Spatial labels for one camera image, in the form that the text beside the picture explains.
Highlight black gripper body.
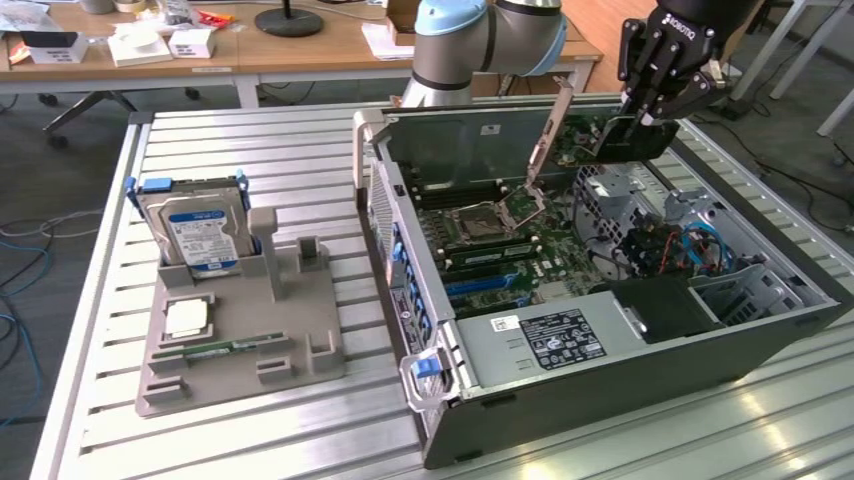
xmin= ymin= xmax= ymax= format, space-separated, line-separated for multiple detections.
xmin=650 ymin=0 xmax=759 ymax=71

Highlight green expansion card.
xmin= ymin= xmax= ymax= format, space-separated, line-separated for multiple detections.
xmin=524 ymin=75 xmax=683 ymax=187

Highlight black power adaptor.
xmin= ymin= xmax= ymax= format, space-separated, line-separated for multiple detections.
xmin=716 ymin=97 xmax=750 ymax=122

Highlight white table leg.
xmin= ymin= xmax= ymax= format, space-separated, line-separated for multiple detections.
xmin=817 ymin=89 xmax=854 ymax=137

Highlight perforated metal disk bay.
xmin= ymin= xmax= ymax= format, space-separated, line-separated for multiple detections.
xmin=571 ymin=159 xmax=675 ymax=236

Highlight silver socket cover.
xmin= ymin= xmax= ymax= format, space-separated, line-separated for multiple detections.
xmin=496 ymin=179 xmax=555 ymax=236

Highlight black RAM slot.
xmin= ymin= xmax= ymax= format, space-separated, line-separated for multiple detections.
xmin=411 ymin=192 xmax=503 ymax=204
xmin=408 ymin=185 xmax=502 ymax=197
xmin=406 ymin=178 xmax=500 ymax=191
xmin=412 ymin=198 xmax=506 ymax=211

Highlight cardboard box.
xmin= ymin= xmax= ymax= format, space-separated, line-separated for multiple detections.
xmin=384 ymin=0 xmax=428 ymax=47

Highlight CPU socket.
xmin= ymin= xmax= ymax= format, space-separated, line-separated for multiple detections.
xmin=450 ymin=202 xmax=515 ymax=241

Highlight white papers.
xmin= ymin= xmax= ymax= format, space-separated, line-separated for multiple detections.
xmin=362 ymin=22 xmax=416 ymax=62

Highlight silver disk bay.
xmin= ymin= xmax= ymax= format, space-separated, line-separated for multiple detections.
xmin=686 ymin=262 xmax=806 ymax=329

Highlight green RAM stick blue label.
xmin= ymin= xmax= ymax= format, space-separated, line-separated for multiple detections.
xmin=451 ymin=245 xmax=539 ymax=267

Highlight long black expansion slot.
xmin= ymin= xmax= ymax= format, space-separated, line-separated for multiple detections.
xmin=443 ymin=263 xmax=528 ymax=281

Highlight blue expansion slot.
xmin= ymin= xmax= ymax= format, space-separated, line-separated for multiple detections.
xmin=444 ymin=273 xmax=527 ymax=297

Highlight wooden desk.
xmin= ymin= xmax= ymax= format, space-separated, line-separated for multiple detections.
xmin=0 ymin=0 xmax=606 ymax=96

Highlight black lamp base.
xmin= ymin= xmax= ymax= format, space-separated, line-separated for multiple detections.
xmin=252 ymin=0 xmax=327 ymax=39

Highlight silver power supply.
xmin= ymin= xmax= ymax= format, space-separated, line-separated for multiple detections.
xmin=436 ymin=292 xmax=652 ymax=396

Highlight black open PC case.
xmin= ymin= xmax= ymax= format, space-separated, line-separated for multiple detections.
xmin=351 ymin=97 xmax=841 ymax=471

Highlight blue case latch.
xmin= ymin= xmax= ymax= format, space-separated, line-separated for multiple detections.
xmin=411 ymin=357 xmax=447 ymax=384

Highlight small white labelled box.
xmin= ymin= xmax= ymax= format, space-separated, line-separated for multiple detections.
xmin=165 ymin=28 xmax=219 ymax=60

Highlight clear bag of parts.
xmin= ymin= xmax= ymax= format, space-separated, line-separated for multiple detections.
xmin=159 ymin=0 xmax=201 ymax=26

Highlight hard disk blue carrier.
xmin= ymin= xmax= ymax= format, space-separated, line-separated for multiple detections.
xmin=121 ymin=169 xmax=259 ymax=281

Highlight white box round insert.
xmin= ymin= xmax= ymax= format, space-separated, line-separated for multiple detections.
xmin=108 ymin=24 xmax=173 ymax=69

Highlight grey parts rack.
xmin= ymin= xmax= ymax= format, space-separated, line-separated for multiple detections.
xmin=135 ymin=204 xmax=348 ymax=419

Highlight black chair base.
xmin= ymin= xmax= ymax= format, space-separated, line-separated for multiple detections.
xmin=40 ymin=88 xmax=205 ymax=149

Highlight silver CPU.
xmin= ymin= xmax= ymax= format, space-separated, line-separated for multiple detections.
xmin=163 ymin=299 xmax=213 ymax=339

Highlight white box black lid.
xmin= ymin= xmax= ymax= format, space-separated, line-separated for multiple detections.
xmin=17 ymin=29 xmax=91 ymax=65

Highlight clear plastic bag papers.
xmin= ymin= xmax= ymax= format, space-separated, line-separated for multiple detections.
xmin=0 ymin=8 xmax=52 ymax=35

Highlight white desk frame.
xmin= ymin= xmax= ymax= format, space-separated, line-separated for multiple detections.
xmin=729 ymin=0 xmax=854 ymax=101

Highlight blue wire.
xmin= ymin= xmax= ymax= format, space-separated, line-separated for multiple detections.
xmin=684 ymin=219 xmax=737 ymax=276

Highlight red wire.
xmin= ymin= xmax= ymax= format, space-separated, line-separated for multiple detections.
xmin=656 ymin=228 xmax=676 ymax=275

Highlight grey floor cable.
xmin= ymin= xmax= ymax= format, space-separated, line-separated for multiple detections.
xmin=0 ymin=209 xmax=105 ymax=240

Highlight blue floor cable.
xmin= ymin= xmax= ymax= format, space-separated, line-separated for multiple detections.
xmin=0 ymin=239 xmax=53 ymax=429

